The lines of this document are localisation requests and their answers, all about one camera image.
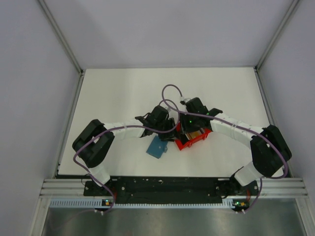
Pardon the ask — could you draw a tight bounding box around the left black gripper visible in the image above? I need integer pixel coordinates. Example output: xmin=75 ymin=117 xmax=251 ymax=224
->
xmin=154 ymin=118 xmax=180 ymax=142

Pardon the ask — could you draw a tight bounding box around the red plastic bin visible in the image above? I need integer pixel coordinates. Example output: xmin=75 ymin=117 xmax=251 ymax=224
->
xmin=174 ymin=124 xmax=212 ymax=150

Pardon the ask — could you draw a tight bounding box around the blue leather card holder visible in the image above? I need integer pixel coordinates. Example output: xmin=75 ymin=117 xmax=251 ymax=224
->
xmin=146 ymin=136 xmax=168 ymax=159

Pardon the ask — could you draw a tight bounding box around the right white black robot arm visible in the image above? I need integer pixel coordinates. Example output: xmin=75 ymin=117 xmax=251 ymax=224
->
xmin=180 ymin=97 xmax=292 ymax=195

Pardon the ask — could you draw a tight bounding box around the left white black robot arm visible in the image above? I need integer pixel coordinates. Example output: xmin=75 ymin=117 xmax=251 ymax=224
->
xmin=72 ymin=105 xmax=177 ymax=195

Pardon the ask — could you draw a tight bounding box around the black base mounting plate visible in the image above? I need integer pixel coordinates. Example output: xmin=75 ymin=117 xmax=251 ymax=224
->
xmin=83 ymin=176 xmax=258 ymax=204

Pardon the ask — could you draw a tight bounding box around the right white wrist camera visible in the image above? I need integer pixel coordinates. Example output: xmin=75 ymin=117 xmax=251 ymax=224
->
xmin=180 ymin=96 xmax=191 ymax=105

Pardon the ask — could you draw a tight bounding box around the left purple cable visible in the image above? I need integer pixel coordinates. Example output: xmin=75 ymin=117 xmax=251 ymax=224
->
xmin=73 ymin=99 xmax=182 ymax=197

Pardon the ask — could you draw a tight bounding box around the purple cable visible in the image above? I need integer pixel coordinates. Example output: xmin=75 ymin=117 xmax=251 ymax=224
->
xmin=161 ymin=84 xmax=289 ymax=179
xmin=73 ymin=99 xmax=182 ymax=197

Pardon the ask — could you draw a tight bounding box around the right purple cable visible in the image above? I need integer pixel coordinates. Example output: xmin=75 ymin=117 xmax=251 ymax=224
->
xmin=161 ymin=84 xmax=289 ymax=179

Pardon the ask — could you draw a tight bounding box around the grey slotted cable duct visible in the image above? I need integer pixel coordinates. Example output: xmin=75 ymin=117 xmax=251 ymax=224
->
xmin=49 ymin=198 xmax=249 ymax=209

